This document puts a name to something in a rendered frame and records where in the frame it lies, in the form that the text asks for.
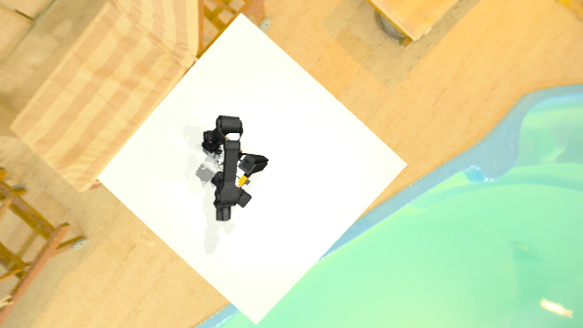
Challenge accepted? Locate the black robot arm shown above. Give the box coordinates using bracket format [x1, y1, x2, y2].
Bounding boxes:
[201, 115, 243, 222]

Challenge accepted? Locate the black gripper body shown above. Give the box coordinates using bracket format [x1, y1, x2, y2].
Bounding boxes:
[210, 171, 252, 208]

